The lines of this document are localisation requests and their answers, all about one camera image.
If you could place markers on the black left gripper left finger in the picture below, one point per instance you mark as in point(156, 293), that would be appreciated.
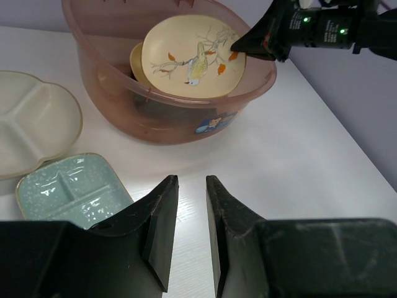
point(126, 255)

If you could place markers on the pink translucent plastic bin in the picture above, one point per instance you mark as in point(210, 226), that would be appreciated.
point(107, 31)

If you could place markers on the cream three-section plate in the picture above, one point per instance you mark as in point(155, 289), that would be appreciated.
point(40, 121)

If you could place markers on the black floral square plate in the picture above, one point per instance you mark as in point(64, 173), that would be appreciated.
point(142, 106)

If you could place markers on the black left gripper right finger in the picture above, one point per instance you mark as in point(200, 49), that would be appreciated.
point(255, 257)

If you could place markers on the light teal divided tray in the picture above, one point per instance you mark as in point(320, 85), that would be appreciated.
point(83, 189)

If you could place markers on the blue yellow bin label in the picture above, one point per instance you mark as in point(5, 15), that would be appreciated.
point(216, 123)

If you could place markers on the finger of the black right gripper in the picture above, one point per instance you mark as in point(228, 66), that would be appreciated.
point(264, 40)

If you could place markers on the beige bird-painted plate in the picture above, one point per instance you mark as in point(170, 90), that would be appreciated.
point(190, 56)

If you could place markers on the orange round bear plate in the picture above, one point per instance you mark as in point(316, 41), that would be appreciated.
point(136, 66)

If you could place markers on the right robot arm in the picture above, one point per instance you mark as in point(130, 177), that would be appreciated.
point(376, 32)

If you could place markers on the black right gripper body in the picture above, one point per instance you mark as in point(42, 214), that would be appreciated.
point(330, 25)

